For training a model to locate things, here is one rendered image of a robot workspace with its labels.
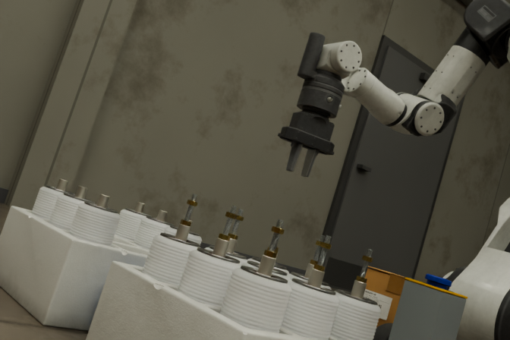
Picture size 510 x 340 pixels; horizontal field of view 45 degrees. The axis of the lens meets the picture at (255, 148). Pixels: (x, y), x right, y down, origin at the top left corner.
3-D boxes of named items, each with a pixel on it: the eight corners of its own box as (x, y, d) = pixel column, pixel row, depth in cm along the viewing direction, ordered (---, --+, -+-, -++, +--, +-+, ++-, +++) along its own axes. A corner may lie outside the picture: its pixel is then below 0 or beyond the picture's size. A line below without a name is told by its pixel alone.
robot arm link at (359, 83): (300, 64, 136) (341, 99, 141) (323, 61, 128) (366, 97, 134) (313, 40, 137) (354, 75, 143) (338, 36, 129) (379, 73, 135)
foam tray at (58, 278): (119, 297, 178) (140, 237, 180) (194, 345, 148) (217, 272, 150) (-15, 274, 153) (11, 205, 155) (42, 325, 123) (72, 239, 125)
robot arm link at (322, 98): (319, 155, 137) (335, 104, 138) (342, 155, 128) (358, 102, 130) (271, 136, 132) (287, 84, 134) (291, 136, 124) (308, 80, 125)
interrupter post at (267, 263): (264, 278, 93) (270, 257, 93) (252, 274, 94) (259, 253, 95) (273, 280, 95) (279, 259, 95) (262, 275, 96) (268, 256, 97)
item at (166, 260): (178, 341, 115) (208, 248, 117) (167, 351, 105) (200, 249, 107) (130, 325, 116) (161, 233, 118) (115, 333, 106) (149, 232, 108)
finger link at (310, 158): (306, 176, 129) (315, 148, 130) (299, 175, 132) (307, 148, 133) (313, 178, 130) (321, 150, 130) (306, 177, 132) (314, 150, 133)
